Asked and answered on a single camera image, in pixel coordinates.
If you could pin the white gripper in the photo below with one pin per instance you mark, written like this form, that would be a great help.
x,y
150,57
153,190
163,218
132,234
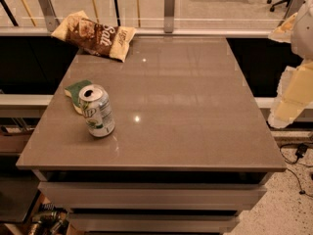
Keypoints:
x,y
303,33

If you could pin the green white 7up can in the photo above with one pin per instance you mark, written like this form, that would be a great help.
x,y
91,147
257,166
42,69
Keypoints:
x,y
95,106

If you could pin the brown chip bag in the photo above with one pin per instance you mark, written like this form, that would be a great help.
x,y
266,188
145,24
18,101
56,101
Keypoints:
x,y
95,38

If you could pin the green yellow sponge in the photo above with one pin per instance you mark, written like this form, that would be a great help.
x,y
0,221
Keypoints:
x,y
72,91

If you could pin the upper grey drawer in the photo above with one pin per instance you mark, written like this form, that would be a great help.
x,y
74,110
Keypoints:
x,y
150,196

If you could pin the grey drawer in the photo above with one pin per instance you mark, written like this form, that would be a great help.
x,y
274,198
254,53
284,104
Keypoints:
x,y
154,223
150,196

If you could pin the lower grey drawer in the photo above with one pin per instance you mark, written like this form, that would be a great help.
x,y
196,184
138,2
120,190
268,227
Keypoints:
x,y
154,223

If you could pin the right metal railing bracket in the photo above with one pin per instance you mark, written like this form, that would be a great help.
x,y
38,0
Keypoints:
x,y
293,7

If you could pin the metal railing bracket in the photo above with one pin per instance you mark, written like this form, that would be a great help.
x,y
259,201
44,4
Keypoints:
x,y
293,7
169,8
50,17

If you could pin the middle metal railing bracket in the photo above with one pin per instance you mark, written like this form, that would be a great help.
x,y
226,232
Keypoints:
x,y
169,8

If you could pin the left metal railing bracket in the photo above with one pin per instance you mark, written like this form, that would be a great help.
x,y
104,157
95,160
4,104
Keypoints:
x,y
50,17

